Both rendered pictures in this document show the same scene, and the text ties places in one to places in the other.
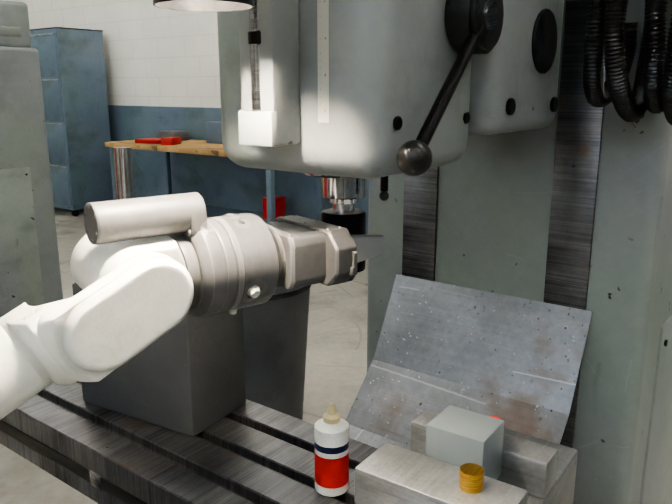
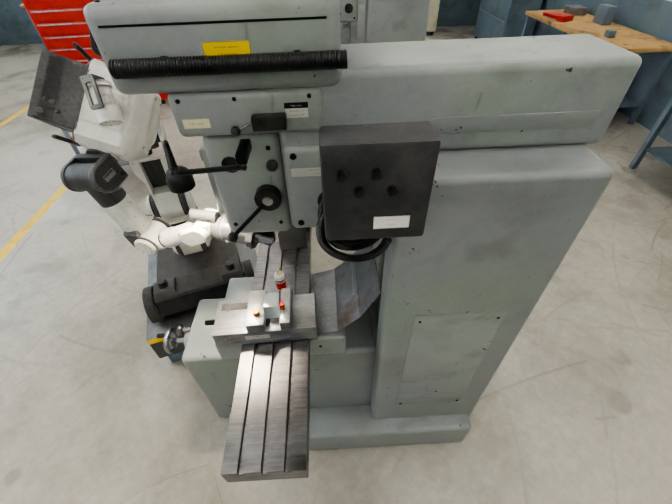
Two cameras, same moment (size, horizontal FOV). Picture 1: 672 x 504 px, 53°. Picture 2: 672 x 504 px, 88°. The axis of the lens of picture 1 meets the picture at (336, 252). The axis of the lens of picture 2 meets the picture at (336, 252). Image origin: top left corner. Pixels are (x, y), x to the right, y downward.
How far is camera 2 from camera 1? 1.09 m
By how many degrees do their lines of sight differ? 53
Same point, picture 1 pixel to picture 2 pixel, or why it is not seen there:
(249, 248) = (223, 231)
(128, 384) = not seen: hidden behind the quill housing
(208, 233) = (214, 224)
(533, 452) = (283, 318)
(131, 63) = not seen: outside the picture
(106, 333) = (187, 239)
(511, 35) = (297, 201)
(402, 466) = (256, 298)
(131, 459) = (262, 248)
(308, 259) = (241, 239)
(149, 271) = (192, 232)
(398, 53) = (231, 207)
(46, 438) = not seen: hidden behind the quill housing
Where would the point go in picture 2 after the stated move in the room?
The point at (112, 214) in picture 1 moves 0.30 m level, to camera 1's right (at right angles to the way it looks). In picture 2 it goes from (192, 214) to (234, 263)
